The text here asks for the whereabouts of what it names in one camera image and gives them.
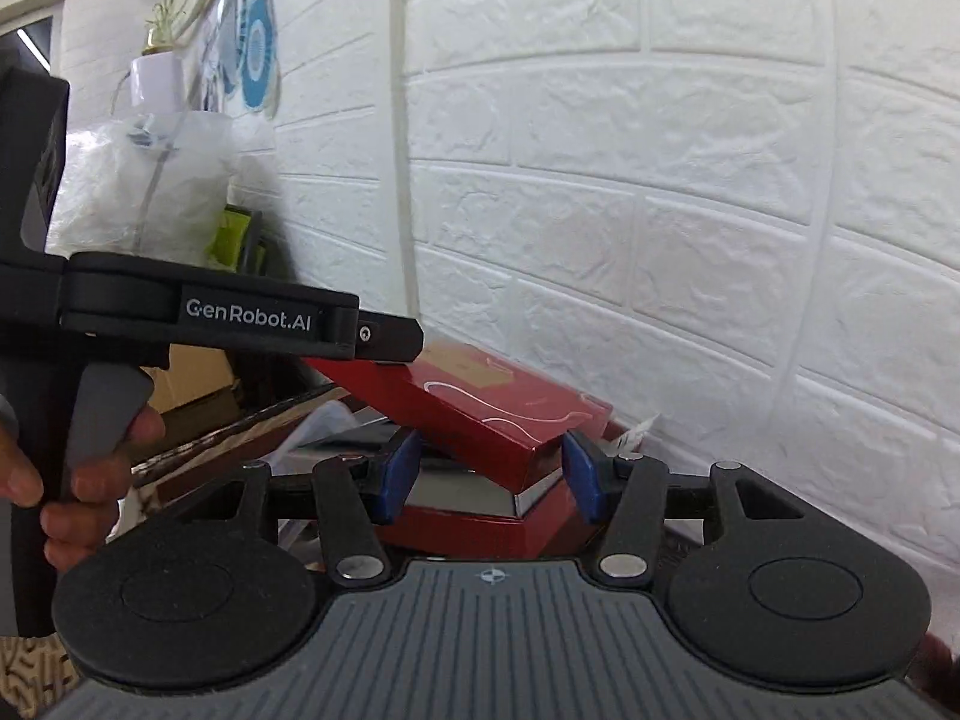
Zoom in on brown cardboard box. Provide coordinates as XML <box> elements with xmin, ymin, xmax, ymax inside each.
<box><xmin>142</xmin><ymin>349</ymin><xmax>235</xmax><ymax>415</ymax></box>

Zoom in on green packet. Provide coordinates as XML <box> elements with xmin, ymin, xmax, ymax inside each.
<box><xmin>208</xmin><ymin>205</ymin><xmax>265</xmax><ymax>276</ymax></box>

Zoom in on red gift box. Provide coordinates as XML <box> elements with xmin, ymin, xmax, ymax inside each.
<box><xmin>306</xmin><ymin>340</ymin><xmax>614</xmax><ymax>494</ymax></box>

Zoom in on crumpled white paper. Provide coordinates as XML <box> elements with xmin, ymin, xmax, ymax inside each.
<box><xmin>619</xmin><ymin>411</ymin><xmax>662</xmax><ymax>455</ymax></box>

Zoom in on white wall pipe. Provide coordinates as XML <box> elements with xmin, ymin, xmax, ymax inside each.
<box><xmin>384</xmin><ymin>0</ymin><xmax>422</xmax><ymax>332</ymax></box>

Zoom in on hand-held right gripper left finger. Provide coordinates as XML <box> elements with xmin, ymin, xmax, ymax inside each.
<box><xmin>178</xmin><ymin>430</ymin><xmax>426</xmax><ymax>589</ymax></box>

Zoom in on patterned cloth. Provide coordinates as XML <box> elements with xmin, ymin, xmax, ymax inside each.
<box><xmin>0</xmin><ymin>634</ymin><xmax>80</xmax><ymax>720</ymax></box>

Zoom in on white plastic bag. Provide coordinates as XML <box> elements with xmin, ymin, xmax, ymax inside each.
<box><xmin>46</xmin><ymin>109</ymin><xmax>280</xmax><ymax>265</ymax></box>

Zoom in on potted plant in white pot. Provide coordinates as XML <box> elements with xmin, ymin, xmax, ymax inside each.
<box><xmin>129</xmin><ymin>0</ymin><xmax>190</xmax><ymax>112</ymax></box>

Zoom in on person's left hand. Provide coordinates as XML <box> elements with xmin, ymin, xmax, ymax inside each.
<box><xmin>0</xmin><ymin>403</ymin><xmax>167</xmax><ymax>580</ymax></box>

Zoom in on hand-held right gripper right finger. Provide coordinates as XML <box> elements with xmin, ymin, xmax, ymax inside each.
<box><xmin>561</xmin><ymin>430</ymin><xmax>809</xmax><ymax>587</ymax></box>

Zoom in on red box with grey top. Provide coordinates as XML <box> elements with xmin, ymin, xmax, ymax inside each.
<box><xmin>373</xmin><ymin>465</ymin><xmax>605</xmax><ymax>565</ymax></box>

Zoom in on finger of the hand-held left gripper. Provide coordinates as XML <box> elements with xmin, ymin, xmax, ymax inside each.
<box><xmin>354</xmin><ymin>310</ymin><xmax>426</xmax><ymax>368</ymax></box>

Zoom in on blue round wall poster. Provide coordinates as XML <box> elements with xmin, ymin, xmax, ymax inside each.
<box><xmin>186</xmin><ymin>0</ymin><xmax>284</xmax><ymax>122</ymax></box>

